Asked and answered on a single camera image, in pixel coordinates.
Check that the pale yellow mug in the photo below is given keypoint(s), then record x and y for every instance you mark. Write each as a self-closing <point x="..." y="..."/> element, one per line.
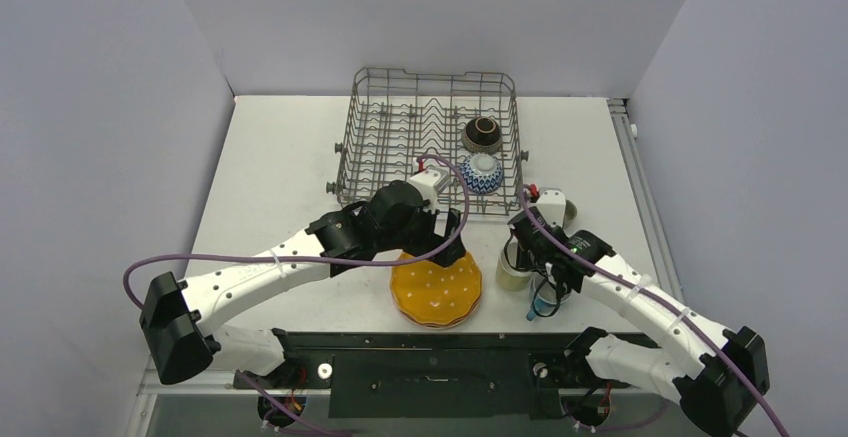
<point x="508" y="277"/>

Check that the orange patterned small bowl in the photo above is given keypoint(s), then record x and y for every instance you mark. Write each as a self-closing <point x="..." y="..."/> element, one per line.
<point x="482" y="173"/>

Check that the black table frame rail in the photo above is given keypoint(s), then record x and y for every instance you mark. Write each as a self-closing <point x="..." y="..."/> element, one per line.
<point x="435" y="375"/>

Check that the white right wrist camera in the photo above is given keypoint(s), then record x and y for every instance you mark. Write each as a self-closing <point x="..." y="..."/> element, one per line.
<point x="552" y="204"/>

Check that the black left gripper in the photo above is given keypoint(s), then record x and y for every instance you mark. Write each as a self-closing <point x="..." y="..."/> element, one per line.
<point x="433" y="242"/>

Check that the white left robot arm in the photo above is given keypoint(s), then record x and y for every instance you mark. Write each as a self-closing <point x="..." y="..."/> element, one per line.
<point x="186" y="322"/>

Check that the blue mug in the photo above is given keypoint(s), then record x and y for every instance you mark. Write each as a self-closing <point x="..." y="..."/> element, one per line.
<point x="543" y="303"/>

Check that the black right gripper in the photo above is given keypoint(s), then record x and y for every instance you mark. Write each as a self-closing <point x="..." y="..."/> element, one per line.
<point x="539" y="248"/>

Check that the grey wire dish rack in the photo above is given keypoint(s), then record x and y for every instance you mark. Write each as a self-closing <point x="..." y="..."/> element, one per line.
<point x="394" y="116"/>

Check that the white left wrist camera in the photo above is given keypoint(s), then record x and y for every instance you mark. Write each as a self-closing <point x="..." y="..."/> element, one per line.
<point x="430" y="183"/>

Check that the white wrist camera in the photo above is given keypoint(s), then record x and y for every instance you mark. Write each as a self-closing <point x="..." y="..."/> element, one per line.
<point x="552" y="204"/>
<point x="430" y="183"/>

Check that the aluminium side rail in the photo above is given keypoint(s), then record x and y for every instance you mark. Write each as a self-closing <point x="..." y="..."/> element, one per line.
<point x="626" y="133"/>

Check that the dark patterned cream bowl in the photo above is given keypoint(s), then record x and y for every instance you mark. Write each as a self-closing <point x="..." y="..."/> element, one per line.
<point x="482" y="135"/>

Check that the small grey-green mug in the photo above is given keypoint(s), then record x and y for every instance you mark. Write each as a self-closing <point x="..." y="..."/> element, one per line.
<point x="570" y="214"/>

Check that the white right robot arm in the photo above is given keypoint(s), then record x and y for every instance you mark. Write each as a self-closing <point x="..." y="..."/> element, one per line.
<point x="716" y="375"/>

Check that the yellow polka dot plate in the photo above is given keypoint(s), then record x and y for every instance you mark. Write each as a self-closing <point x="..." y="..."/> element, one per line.
<point x="428" y="291"/>

